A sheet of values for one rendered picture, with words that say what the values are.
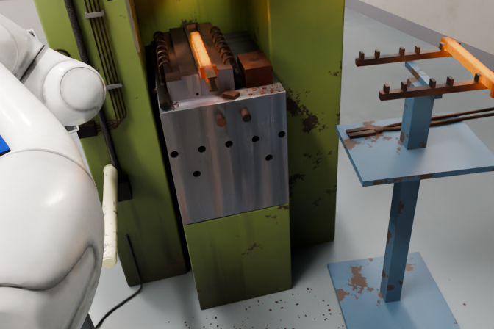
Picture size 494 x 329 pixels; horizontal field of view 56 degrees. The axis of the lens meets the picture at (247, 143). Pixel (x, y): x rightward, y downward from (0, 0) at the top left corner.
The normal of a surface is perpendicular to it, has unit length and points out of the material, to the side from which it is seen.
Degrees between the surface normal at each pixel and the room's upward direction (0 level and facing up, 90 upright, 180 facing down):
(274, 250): 90
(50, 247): 52
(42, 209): 39
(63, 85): 60
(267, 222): 90
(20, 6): 90
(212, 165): 90
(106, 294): 0
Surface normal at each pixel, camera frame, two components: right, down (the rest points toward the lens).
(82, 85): 0.54, -0.09
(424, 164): -0.07, -0.83
